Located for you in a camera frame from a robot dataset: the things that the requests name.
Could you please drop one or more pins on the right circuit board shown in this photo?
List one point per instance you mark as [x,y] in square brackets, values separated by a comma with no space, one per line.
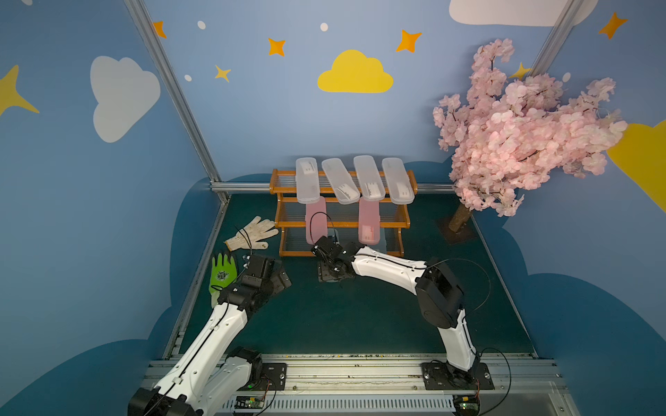
[465,405]

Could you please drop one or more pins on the pink cherry blossom tree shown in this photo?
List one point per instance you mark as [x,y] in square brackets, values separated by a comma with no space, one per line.
[508,136]

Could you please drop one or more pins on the blue pencil case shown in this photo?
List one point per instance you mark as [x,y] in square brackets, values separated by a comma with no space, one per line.
[325,274]

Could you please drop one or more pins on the white cotton work glove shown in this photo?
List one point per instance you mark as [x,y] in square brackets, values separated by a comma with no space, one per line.
[253,236]

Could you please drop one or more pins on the aluminium frame post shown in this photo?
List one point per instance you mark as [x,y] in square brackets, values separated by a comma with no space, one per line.
[557,37]
[141,18]

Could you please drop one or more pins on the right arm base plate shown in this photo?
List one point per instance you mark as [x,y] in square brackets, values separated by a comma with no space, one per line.
[438,375]

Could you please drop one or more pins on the circuit board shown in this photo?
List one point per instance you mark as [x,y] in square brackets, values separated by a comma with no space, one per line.
[249,403]
[465,405]

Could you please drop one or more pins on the pink pencil case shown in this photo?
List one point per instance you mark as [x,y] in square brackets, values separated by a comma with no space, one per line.
[369,222]
[316,221]

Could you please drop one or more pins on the green black work glove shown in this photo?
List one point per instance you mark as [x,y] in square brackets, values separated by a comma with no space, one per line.
[223,273]

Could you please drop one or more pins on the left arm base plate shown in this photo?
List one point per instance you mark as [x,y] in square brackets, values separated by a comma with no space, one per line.
[271,377]

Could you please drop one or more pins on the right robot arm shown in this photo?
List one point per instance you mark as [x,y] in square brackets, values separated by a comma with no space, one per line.
[438,291]

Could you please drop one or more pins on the aluminium back rail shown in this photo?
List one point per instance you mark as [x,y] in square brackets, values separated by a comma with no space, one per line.
[255,187]

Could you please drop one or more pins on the aluminium rail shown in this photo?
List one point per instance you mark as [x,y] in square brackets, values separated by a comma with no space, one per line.
[255,187]
[392,384]

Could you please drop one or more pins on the left circuit board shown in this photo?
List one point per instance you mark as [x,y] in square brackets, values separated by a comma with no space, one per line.
[249,403]

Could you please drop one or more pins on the orange three-tier shelf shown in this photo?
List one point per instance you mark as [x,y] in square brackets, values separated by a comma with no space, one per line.
[342,219]

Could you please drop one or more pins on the aluminium frame post right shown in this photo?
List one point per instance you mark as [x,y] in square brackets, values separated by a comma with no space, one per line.
[557,37]

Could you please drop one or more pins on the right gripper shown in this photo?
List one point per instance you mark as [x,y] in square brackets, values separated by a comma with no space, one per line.
[327,255]

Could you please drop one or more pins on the clear pencil case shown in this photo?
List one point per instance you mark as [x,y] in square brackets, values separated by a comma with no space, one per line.
[369,178]
[398,181]
[341,182]
[307,181]

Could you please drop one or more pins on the aluminium front rail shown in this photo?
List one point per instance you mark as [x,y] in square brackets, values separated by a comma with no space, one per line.
[392,384]

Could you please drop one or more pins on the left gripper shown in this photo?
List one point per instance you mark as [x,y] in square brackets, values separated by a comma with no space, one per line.
[271,276]

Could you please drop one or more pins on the aluminium frame post left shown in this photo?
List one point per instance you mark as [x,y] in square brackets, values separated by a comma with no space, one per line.
[141,18]

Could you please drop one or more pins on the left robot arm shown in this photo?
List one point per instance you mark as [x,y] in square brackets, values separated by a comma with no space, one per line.
[203,380]

